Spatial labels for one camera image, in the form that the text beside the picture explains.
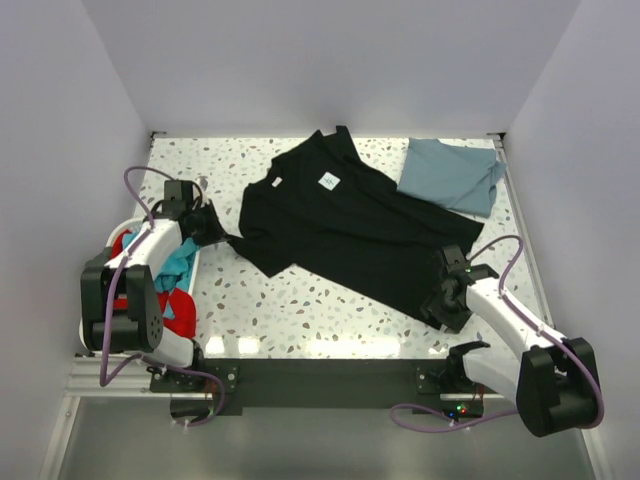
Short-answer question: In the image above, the black t-shirt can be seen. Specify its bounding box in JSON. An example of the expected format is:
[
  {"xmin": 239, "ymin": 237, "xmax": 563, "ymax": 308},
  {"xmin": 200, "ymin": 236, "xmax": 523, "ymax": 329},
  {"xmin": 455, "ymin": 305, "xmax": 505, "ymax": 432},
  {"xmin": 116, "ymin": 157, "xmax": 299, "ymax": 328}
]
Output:
[{"xmin": 230, "ymin": 126, "xmax": 483, "ymax": 320}]

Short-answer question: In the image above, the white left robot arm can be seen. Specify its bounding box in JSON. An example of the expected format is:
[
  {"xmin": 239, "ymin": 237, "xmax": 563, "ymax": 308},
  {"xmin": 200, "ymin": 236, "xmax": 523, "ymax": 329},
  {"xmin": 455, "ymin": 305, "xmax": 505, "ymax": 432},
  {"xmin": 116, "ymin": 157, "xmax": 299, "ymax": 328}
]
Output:
[{"xmin": 79, "ymin": 180, "xmax": 226, "ymax": 368}]

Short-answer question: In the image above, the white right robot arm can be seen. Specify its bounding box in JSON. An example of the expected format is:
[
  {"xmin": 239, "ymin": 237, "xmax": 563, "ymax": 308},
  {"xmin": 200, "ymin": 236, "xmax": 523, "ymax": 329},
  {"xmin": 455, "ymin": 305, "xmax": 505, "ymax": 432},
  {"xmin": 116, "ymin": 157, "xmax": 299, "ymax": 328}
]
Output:
[{"xmin": 421, "ymin": 245, "xmax": 604, "ymax": 437}]

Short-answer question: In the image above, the white laundry basket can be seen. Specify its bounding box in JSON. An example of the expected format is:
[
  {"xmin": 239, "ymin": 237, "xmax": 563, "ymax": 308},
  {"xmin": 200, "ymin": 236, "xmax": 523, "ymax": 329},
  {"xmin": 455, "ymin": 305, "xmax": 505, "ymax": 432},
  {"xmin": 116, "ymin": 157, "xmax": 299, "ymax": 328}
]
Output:
[{"xmin": 79, "ymin": 218, "xmax": 200, "ymax": 366}]

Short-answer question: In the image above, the turquoise t-shirt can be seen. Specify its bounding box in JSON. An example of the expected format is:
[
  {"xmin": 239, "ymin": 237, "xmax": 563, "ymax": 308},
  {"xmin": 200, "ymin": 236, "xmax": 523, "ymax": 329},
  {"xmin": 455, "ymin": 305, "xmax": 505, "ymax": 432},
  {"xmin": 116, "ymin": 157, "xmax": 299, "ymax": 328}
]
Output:
[{"xmin": 122, "ymin": 230, "xmax": 201, "ymax": 321}]

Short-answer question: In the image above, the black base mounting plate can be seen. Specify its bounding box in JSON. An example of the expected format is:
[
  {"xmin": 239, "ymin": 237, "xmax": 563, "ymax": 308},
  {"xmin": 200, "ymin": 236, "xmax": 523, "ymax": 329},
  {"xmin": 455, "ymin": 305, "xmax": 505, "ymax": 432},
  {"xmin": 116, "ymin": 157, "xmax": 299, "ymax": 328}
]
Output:
[{"xmin": 147, "ymin": 359, "xmax": 490, "ymax": 417}]

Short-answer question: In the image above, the red t-shirt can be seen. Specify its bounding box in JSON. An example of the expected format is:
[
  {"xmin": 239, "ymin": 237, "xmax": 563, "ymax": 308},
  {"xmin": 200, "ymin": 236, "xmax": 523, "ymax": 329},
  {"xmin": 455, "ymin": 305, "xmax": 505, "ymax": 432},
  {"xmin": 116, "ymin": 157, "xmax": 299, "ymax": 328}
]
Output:
[{"xmin": 109, "ymin": 230, "xmax": 197, "ymax": 339}]

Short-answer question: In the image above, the folded grey-blue t-shirt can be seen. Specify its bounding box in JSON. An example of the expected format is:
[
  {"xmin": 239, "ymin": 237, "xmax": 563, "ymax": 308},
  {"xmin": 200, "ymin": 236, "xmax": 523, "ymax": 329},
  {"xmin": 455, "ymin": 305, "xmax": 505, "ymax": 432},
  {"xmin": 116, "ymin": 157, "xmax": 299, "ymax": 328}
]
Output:
[{"xmin": 397, "ymin": 138, "xmax": 506, "ymax": 218}]

